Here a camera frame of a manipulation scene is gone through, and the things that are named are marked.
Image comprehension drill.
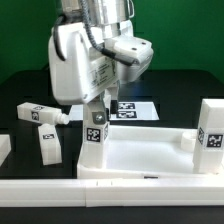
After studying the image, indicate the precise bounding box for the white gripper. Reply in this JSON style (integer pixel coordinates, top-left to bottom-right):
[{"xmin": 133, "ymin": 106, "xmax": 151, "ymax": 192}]
[{"xmin": 48, "ymin": 21, "xmax": 153, "ymax": 125}]

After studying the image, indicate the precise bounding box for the white desk top tray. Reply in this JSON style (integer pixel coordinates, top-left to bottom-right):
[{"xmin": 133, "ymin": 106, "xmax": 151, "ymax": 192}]
[{"xmin": 77, "ymin": 125, "xmax": 224, "ymax": 179}]

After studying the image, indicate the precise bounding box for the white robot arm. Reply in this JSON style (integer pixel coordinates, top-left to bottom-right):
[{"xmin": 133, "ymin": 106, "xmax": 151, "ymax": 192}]
[{"xmin": 48, "ymin": 0, "xmax": 153, "ymax": 125}]

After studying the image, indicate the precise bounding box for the white marker plate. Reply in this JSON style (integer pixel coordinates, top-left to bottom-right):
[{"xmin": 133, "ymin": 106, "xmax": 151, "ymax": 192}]
[{"xmin": 69, "ymin": 102, "xmax": 159, "ymax": 121}]

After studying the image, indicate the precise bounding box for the white front rail barrier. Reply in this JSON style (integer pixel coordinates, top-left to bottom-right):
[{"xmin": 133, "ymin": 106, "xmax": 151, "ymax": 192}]
[{"xmin": 0, "ymin": 177, "xmax": 224, "ymax": 207}]

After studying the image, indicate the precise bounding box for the white left rail block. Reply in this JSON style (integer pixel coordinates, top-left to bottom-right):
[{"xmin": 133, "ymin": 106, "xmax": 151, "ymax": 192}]
[{"xmin": 0, "ymin": 134, "xmax": 11, "ymax": 166}]

